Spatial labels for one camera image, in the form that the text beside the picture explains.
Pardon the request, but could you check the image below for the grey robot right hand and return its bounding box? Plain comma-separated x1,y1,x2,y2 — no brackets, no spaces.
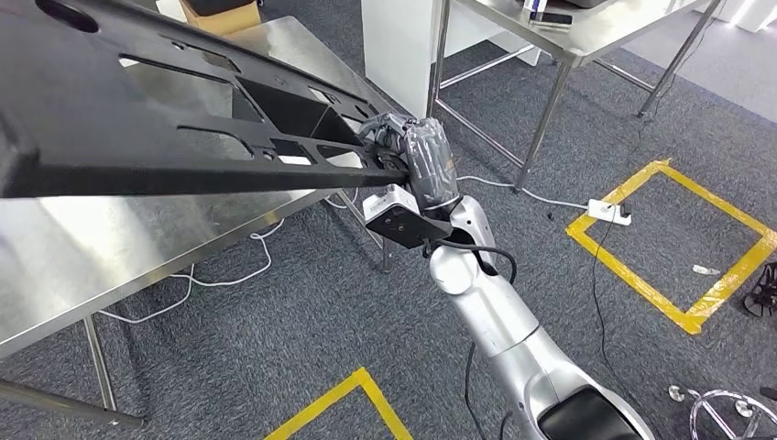
357,112,461,211

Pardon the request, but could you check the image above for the long black plastic panel part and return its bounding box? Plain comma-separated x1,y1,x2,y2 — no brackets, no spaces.
0,0,409,201

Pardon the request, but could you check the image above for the steel workbench table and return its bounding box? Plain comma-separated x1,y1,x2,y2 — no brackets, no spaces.
0,15,396,427

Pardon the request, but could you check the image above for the white cabinet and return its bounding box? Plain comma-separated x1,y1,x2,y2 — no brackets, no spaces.
360,0,542,121

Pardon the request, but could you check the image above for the white power strip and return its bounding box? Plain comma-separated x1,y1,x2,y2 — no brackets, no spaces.
586,199,634,227

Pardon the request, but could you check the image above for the black smartphone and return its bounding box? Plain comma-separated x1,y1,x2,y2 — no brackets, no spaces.
528,10,575,28

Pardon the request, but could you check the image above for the yellow floor tape square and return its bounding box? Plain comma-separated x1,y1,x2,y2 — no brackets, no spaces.
564,159,777,337
262,367,415,440

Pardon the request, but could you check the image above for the brown cardboard box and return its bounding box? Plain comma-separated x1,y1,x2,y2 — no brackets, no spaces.
177,0,263,37

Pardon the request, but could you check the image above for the black item on box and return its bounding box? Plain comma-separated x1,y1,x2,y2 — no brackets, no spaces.
188,0,257,17

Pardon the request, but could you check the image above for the chrome chair base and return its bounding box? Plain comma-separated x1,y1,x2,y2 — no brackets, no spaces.
667,384,777,440

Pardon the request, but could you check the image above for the white platform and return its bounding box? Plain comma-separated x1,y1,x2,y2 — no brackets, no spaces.
725,0,777,35

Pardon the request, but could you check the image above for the black ribbed robot foot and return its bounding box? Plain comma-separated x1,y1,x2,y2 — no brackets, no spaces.
742,262,777,319

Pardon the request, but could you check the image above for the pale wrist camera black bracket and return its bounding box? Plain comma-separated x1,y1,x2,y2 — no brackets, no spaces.
362,183,455,250

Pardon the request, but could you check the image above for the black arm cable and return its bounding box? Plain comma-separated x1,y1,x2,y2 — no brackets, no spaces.
424,237,519,440

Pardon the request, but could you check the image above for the white floor cable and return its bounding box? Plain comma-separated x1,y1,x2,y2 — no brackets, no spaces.
96,174,591,325

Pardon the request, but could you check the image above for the black floor cable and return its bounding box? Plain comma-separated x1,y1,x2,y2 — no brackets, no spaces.
591,215,645,414

